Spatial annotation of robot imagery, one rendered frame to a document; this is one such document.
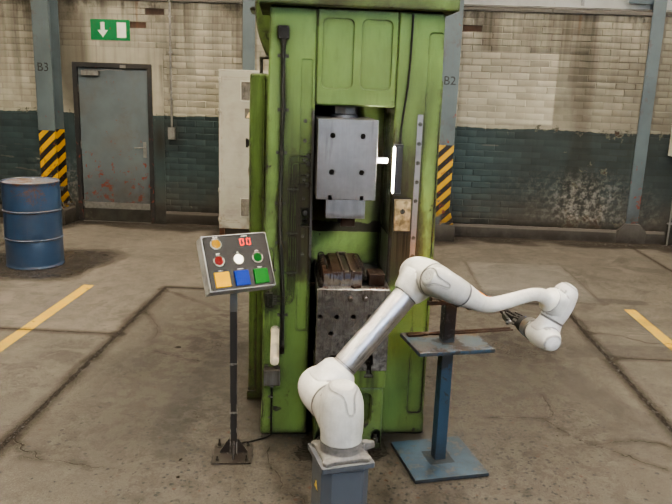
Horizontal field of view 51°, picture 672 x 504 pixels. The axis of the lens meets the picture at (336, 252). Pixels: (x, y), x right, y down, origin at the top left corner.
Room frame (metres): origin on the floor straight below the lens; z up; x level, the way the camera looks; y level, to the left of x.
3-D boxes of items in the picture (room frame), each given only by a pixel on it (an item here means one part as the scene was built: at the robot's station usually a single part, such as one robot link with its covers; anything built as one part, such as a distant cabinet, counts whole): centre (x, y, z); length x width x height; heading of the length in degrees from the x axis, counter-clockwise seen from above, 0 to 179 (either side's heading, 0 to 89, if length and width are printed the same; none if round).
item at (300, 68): (3.83, 0.28, 1.15); 0.44 x 0.26 x 2.30; 5
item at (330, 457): (2.36, -0.06, 0.63); 0.22 x 0.18 x 0.06; 108
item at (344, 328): (3.72, -0.08, 0.69); 0.56 x 0.38 x 0.45; 5
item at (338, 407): (2.37, -0.04, 0.77); 0.18 x 0.16 x 0.22; 25
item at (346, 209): (3.71, -0.02, 1.32); 0.42 x 0.20 x 0.10; 5
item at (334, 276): (3.71, -0.02, 0.96); 0.42 x 0.20 x 0.09; 5
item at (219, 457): (3.37, 0.51, 0.05); 0.22 x 0.22 x 0.09; 5
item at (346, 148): (3.71, -0.06, 1.56); 0.42 x 0.39 x 0.40; 5
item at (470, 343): (3.39, -0.58, 0.67); 0.40 x 0.30 x 0.02; 104
